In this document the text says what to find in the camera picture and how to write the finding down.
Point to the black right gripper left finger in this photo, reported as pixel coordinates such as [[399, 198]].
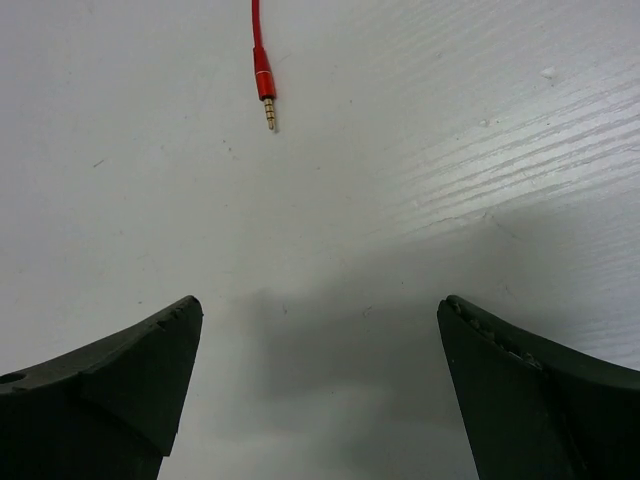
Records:
[[108, 410]]

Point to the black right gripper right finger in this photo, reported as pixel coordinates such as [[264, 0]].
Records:
[[533, 408]]

